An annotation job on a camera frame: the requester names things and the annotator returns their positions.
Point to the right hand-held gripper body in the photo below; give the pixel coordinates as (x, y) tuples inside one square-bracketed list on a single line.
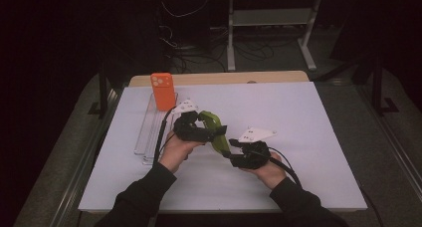
[(253, 155)]

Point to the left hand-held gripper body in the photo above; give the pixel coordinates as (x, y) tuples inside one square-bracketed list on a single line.
[(192, 132)]

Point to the green phone case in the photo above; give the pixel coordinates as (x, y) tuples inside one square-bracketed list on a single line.
[(209, 119)]

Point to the orange phone case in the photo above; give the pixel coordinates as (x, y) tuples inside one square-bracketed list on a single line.
[(163, 91)]

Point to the clear plastic rack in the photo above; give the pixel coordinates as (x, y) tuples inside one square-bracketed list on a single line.
[(147, 137)]

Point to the person's right hand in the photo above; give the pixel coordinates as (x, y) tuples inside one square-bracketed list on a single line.
[(272, 174)]

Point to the person's left hand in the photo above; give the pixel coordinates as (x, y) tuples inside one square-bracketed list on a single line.
[(174, 152)]

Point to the wooden table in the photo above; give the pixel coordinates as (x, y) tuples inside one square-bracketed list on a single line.
[(232, 78)]

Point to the black metal stand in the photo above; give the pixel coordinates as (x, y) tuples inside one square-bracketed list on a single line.
[(103, 94), (378, 87)]

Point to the metal floor rail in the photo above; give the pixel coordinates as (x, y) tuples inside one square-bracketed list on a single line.
[(86, 160), (394, 144)]

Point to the white metal desk frame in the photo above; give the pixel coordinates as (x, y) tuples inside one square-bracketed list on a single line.
[(270, 17)]

